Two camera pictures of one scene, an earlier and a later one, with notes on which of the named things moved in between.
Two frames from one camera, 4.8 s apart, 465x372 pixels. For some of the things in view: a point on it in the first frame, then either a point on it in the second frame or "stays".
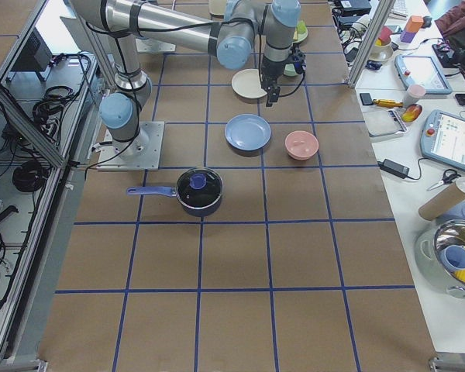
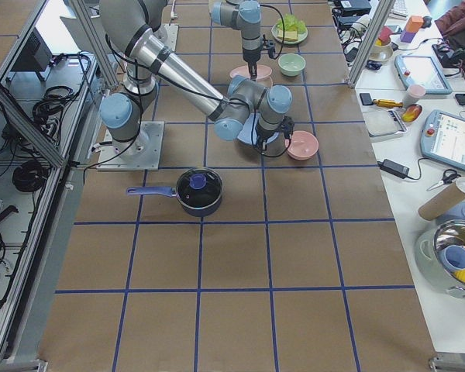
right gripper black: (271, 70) -> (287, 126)
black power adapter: (394, 168) stays
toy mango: (411, 112) stays
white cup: (413, 94) stays
